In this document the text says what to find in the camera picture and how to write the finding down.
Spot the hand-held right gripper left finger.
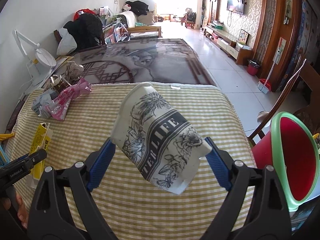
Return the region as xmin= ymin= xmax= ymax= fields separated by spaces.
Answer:
xmin=27 ymin=137 xmax=118 ymax=240

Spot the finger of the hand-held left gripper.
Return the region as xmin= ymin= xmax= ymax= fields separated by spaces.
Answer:
xmin=0 ymin=149 xmax=48 ymax=199

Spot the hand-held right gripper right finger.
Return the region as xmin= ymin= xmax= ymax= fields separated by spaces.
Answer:
xmin=204 ymin=136 xmax=292 ymax=240

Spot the yellow cardboard box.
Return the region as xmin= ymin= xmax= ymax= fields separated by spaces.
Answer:
xmin=26 ymin=122 xmax=53 ymax=189

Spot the white floral paper cup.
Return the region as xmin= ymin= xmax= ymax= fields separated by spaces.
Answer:
xmin=110 ymin=81 xmax=213 ymax=196

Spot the red bin with green rim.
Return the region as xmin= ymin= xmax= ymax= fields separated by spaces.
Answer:
xmin=251 ymin=111 xmax=320 ymax=212

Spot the person's left hand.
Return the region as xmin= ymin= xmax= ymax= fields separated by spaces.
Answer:
xmin=4 ymin=192 xmax=28 ymax=229

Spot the yellow blue plastic item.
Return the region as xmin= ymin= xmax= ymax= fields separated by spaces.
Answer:
xmin=0 ymin=133 xmax=16 ymax=167

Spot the green striped cloth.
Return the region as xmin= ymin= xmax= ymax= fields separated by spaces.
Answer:
xmin=5 ymin=82 xmax=257 ymax=234

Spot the blue white cardboard box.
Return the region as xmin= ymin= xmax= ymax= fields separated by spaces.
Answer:
xmin=31 ymin=90 xmax=54 ymax=118

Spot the pink plastic bag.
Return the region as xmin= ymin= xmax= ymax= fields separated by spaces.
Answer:
xmin=46 ymin=78 xmax=92 ymax=121

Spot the brown cardboard box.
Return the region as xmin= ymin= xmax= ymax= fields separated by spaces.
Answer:
xmin=50 ymin=76 xmax=71 ymax=98

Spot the red white dustpan set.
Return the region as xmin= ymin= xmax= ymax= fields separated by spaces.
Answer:
xmin=257 ymin=49 xmax=281 ymax=94

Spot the crumpled paper ball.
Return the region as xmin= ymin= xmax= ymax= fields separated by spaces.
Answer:
xmin=65 ymin=62 xmax=84 ymax=80

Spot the small red waste bin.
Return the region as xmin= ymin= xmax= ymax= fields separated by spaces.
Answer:
xmin=247 ymin=59 xmax=261 ymax=76

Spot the white desk lamp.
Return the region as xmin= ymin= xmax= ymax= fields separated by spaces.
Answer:
xmin=14 ymin=29 xmax=57 ymax=85

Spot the stack of papers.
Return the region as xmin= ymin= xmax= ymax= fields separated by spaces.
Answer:
xmin=51 ymin=56 xmax=75 ymax=73

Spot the patterned table cover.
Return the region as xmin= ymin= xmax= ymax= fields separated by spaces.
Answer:
xmin=72 ymin=38 xmax=217 ymax=85

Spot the carved wooden chair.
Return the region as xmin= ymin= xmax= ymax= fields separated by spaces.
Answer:
xmin=247 ymin=55 xmax=320 ymax=147

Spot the white plastic bag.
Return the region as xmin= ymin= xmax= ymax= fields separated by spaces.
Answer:
xmin=56 ymin=28 xmax=77 ymax=55

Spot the wooden television cabinet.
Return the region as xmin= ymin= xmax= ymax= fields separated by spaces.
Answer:
xmin=204 ymin=25 xmax=254 ymax=65

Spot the small framed picture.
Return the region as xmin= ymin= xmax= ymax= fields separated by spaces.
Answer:
xmin=239 ymin=29 xmax=250 ymax=44

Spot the dark wooden chair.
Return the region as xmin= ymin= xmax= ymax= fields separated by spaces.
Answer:
xmin=53 ymin=29 xmax=63 ymax=45

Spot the magazine rack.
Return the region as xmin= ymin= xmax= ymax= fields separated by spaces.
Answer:
xmin=94 ymin=6 xmax=131 ymax=45

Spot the black jacket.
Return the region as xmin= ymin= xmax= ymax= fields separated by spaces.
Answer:
xmin=63 ymin=13 xmax=103 ymax=53

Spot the wooden sofa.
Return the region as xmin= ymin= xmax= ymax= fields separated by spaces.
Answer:
xmin=116 ymin=11 xmax=163 ymax=39

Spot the wooden dining chair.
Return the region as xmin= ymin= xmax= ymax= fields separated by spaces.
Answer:
xmin=180 ymin=9 xmax=197 ymax=29

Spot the white towel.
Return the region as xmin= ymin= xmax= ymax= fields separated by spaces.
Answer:
xmin=122 ymin=12 xmax=138 ymax=28

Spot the beige cushion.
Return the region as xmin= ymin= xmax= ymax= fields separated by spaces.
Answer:
xmin=137 ymin=10 xmax=155 ymax=25

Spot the red bag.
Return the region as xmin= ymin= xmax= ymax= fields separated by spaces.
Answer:
xmin=73 ymin=9 xmax=95 ymax=20

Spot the black clothes pile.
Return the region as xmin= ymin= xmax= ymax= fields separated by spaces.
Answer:
xmin=125 ymin=1 xmax=150 ymax=16

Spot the printed door curtain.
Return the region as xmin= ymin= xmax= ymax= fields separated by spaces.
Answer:
xmin=295 ymin=0 xmax=313 ymax=63

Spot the wall-mounted television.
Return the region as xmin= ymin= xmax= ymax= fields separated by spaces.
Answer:
xmin=227 ymin=0 xmax=245 ymax=15

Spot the hanging wall scroll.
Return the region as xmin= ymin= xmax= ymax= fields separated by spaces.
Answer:
xmin=284 ymin=0 xmax=293 ymax=25

